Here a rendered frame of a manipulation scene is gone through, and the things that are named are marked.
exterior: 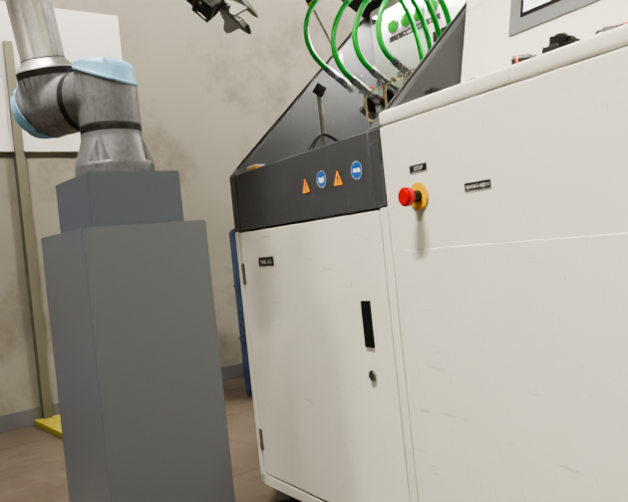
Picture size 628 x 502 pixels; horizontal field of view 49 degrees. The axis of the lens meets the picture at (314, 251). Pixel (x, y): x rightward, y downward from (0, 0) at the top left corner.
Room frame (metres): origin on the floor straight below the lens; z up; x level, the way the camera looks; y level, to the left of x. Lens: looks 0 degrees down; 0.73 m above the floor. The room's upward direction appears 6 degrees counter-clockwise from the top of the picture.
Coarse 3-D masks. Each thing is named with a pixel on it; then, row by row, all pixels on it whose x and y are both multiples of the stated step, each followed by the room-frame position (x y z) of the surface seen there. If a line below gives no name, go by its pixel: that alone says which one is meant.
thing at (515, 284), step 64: (576, 64) 0.99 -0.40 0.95; (384, 128) 1.37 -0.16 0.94; (448, 128) 1.22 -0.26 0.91; (512, 128) 1.10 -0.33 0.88; (576, 128) 1.00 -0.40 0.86; (448, 192) 1.23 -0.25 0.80; (512, 192) 1.11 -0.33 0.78; (576, 192) 1.01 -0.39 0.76; (448, 256) 1.25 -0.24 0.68; (512, 256) 1.12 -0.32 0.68; (576, 256) 1.02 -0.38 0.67; (448, 320) 1.26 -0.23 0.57; (512, 320) 1.13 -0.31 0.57; (576, 320) 1.03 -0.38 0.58; (448, 384) 1.28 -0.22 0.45; (512, 384) 1.14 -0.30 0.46; (576, 384) 1.04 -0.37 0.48; (448, 448) 1.29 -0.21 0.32; (512, 448) 1.16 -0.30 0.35; (576, 448) 1.05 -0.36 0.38
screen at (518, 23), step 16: (512, 0) 1.41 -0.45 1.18; (528, 0) 1.37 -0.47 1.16; (544, 0) 1.33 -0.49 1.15; (560, 0) 1.30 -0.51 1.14; (576, 0) 1.27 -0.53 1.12; (592, 0) 1.24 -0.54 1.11; (512, 16) 1.40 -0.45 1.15; (528, 16) 1.36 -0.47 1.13; (544, 16) 1.33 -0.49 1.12; (512, 32) 1.39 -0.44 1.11
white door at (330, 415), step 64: (256, 256) 1.88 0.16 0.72; (320, 256) 1.61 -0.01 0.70; (384, 256) 1.41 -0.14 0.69; (256, 320) 1.91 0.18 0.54; (320, 320) 1.63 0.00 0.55; (384, 320) 1.42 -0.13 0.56; (256, 384) 1.95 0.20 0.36; (320, 384) 1.66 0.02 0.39; (384, 384) 1.44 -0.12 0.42; (320, 448) 1.68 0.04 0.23; (384, 448) 1.46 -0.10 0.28
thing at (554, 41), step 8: (624, 24) 1.04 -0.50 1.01; (600, 32) 1.07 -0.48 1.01; (552, 40) 1.14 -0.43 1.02; (560, 40) 1.13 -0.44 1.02; (568, 40) 1.11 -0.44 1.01; (576, 40) 1.10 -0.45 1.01; (544, 48) 1.15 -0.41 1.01; (552, 48) 1.14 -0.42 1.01; (512, 56) 1.19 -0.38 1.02; (520, 56) 1.18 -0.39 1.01; (528, 56) 1.17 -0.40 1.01; (512, 64) 1.19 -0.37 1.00
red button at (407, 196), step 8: (416, 184) 1.30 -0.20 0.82; (400, 192) 1.28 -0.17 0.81; (408, 192) 1.27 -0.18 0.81; (416, 192) 1.28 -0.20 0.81; (424, 192) 1.28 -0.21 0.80; (400, 200) 1.29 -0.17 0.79; (408, 200) 1.27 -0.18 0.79; (416, 200) 1.29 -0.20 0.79; (424, 200) 1.29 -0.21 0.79; (416, 208) 1.31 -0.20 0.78
